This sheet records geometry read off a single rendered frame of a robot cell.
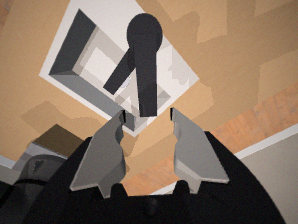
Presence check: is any white square sink basin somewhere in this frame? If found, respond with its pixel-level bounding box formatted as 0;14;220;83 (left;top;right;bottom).
39;0;199;137

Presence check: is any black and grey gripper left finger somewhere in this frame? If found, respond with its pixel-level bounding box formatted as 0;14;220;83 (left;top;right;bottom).
22;110;126;224

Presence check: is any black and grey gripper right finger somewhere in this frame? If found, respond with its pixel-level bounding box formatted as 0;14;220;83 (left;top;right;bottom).
170;107;286;224

